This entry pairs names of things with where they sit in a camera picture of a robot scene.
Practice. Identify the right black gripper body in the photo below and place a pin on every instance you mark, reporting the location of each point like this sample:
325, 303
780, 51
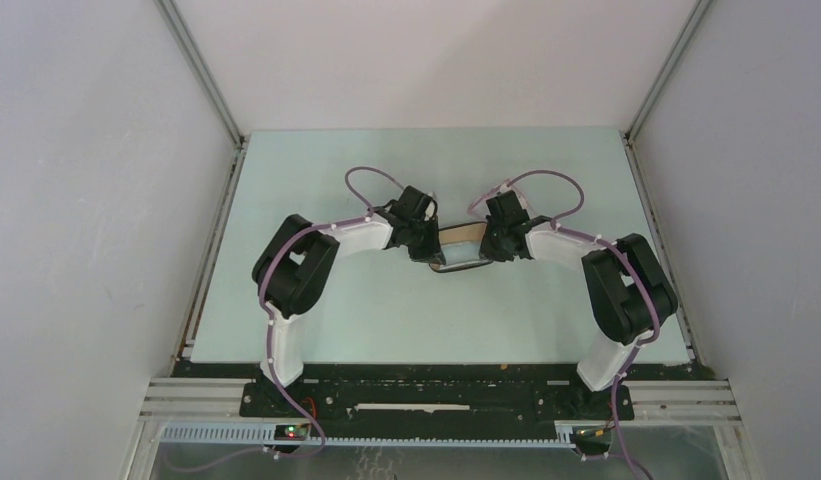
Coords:
494, 246

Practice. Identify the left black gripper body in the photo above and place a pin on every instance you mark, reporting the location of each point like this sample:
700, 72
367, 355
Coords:
422, 242

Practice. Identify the black glasses case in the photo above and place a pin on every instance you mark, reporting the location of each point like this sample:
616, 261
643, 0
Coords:
467, 232

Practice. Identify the pink transparent sunglasses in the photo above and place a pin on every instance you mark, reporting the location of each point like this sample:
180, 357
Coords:
478, 209

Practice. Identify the light blue cleaning cloth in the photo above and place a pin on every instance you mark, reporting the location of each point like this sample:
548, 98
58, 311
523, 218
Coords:
461, 253

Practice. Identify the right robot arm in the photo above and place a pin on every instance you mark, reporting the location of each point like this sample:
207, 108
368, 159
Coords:
629, 292

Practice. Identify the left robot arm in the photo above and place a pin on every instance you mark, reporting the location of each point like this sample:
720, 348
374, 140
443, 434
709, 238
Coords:
293, 270

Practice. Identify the grey cable duct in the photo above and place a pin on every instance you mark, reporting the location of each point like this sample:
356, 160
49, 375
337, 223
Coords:
258, 434

